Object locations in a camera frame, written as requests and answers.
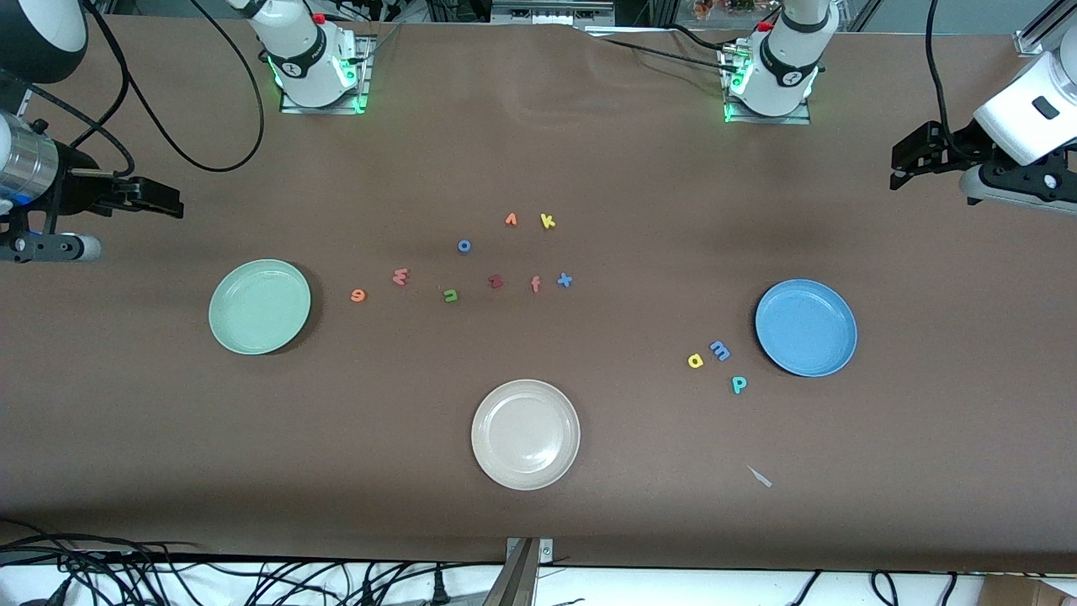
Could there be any black base power cable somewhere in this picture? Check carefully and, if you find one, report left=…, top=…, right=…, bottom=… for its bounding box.
left=581, top=24, right=745, bottom=72

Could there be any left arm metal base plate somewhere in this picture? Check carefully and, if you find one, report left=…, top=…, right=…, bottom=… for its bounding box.
left=724, top=42, right=813, bottom=125

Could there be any blue plate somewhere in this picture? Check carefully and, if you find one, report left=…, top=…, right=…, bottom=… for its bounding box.
left=755, top=279, right=859, bottom=378

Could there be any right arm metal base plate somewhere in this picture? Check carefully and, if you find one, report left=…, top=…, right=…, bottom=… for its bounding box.
left=280, top=34, right=373, bottom=114

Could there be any aluminium profile with bracket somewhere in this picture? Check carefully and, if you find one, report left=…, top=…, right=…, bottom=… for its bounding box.
left=1014, top=0, right=1077, bottom=58

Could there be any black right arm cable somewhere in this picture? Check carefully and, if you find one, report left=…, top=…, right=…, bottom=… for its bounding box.
left=17, top=0, right=266, bottom=179

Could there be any grey metal box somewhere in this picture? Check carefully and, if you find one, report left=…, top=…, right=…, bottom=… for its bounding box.
left=491, top=0, right=615, bottom=24

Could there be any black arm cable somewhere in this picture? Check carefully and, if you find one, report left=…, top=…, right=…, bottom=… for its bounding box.
left=924, top=0, right=960, bottom=140
left=17, top=0, right=266, bottom=179

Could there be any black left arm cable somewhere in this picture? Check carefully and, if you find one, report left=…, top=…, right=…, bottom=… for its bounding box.
left=924, top=0, right=960, bottom=140

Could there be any cardboard box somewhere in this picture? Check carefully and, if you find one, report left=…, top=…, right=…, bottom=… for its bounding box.
left=980, top=575, right=1077, bottom=606

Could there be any beige plate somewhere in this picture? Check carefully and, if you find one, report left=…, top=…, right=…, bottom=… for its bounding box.
left=470, top=379, right=581, bottom=492

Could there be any black cable tangle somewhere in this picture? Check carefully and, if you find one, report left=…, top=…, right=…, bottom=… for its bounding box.
left=0, top=518, right=506, bottom=606

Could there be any metal table bracket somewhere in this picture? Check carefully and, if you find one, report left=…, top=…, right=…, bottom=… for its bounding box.
left=481, top=537, right=554, bottom=606

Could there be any green plate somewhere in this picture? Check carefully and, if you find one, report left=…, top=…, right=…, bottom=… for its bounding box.
left=209, top=258, right=312, bottom=356

